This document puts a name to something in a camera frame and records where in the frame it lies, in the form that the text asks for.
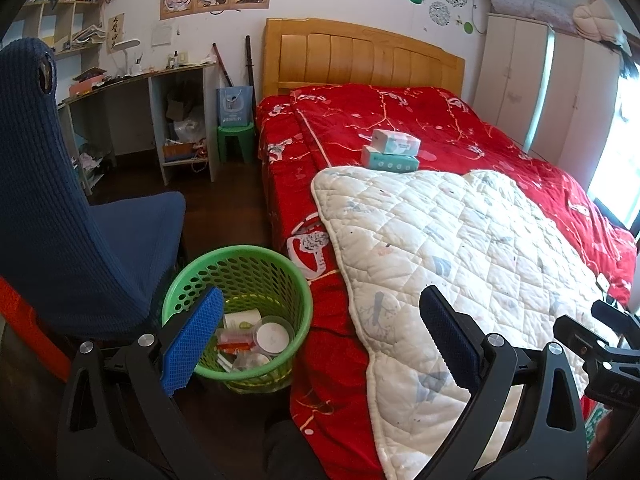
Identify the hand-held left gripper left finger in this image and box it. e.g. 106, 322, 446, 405
56, 286, 225, 480

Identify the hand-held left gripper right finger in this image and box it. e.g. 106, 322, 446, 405
415, 285, 587, 480

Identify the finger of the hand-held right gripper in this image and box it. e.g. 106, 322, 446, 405
552, 314, 621, 361
591, 300, 640, 333

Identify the white paper cup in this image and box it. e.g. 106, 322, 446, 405
222, 310, 263, 334

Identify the green plastic basket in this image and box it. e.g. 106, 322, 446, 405
161, 245, 314, 393

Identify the white quilted mat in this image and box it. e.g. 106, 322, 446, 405
310, 165, 621, 476

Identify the dark cloth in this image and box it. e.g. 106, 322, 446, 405
262, 417, 321, 480

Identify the blue knit chair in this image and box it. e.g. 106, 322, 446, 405
0, 37, 187, 341

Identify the bright window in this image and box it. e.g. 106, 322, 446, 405
587, 60, 640, 236

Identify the orange red board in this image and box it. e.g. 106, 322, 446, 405
0, 275, 72, 386

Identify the teal tissue pack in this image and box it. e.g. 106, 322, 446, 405
361, 145, 420, 171

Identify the white tissue pack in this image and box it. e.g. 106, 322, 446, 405
371, 128, 422, 156

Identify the green plastic stool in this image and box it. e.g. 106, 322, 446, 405
216, 122, 256, 165

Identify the red patterned blanket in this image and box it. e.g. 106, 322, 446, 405
255, 82, 640, 480

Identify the white desk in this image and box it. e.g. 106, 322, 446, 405
57, 62, 221, 196

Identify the blue paper bag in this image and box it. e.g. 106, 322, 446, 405
216, 86, 254, 127

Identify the white wardrobe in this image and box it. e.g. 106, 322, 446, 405
472, 12, 626, 178

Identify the pink box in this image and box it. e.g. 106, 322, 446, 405
69, 77, 106, 96

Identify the black sword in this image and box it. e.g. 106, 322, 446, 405
244, 35, 259, 111

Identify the wooden stick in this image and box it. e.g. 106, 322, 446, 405
211, 42, 234, 89

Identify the wooden bed headboard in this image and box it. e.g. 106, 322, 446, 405
262, 17, 466, 98

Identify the white desk lamp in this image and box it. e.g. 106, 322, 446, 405
112, 37, 144, 77

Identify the beige pillow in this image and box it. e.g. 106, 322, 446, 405
572, 0, 627, 42

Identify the grey folded blanket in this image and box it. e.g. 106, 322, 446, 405
492, 0, 576, 36

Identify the small patterned circle sticker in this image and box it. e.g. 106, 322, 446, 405
429, 1, 454, 26

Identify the white bookshelf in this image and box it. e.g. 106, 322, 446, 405
20, 0, 113, 56

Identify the calligraphy wall paper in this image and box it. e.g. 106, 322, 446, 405
106, 14, 125, 54

